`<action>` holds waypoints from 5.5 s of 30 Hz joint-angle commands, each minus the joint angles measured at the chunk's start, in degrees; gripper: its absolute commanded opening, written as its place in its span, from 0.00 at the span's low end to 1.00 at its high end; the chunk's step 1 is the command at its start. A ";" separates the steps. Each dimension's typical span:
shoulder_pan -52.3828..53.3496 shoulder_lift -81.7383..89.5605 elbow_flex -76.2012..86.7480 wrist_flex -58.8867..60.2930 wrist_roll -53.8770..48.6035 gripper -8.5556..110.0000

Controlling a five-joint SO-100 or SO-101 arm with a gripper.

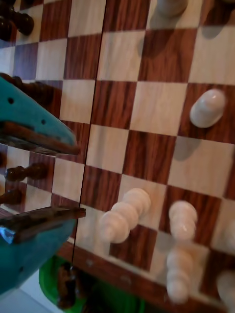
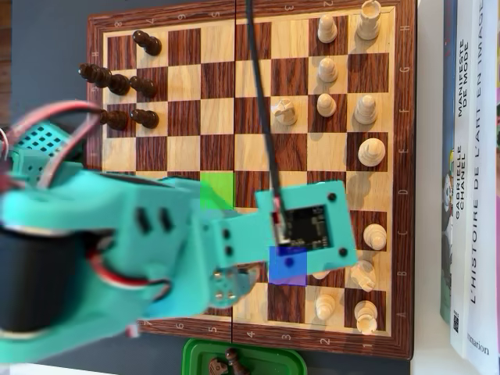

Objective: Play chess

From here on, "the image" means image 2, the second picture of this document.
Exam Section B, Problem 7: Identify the plastic gripper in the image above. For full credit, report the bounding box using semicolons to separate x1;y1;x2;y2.
146;199;257;316

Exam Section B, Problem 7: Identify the dark wooden pawn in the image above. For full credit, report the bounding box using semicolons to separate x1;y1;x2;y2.
225;348;245;374
131;30;163;55
130;109;160;130
128;75;159;98

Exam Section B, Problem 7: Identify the wooden chess board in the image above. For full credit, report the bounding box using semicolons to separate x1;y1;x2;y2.
84;0;416;361

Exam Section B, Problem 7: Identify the green plastic tray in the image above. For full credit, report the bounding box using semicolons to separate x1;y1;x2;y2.
181;337;309;375

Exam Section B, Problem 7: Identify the light wooden knight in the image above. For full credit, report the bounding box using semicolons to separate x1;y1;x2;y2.
350;260;377;293
270;97;298;127

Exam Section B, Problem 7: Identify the light wooden rook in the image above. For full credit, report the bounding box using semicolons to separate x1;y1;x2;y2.
355;0;382;41
353;299;379;335

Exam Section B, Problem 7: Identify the light wooden bishop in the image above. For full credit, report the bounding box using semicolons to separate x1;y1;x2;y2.
362;223;388;251
353;95;379;126

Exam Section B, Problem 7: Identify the light wooden king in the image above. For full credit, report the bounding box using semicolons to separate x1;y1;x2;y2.
357;137;387;168

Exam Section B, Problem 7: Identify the dark wooden rook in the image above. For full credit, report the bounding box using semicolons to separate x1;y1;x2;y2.
97;109;130;131

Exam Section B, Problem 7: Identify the illustrated colourful book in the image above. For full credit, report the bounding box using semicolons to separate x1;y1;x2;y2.
440;0;459;324

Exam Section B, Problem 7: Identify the white Gabrielle Chanel book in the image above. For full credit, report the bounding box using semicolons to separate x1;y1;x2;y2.
448;0;484;359

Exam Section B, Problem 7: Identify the white art history book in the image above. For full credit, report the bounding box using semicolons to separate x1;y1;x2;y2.
464;0;500;375

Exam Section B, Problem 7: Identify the camera mount with circuit board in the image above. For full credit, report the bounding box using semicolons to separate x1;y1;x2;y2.
209;179;359;284

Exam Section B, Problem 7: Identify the red white black servo wire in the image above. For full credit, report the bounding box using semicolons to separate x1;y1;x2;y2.
0;100;103;188
87;249;173;302

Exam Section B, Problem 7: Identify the black camera cable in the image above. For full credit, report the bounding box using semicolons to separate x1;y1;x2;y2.
244;0;284;204

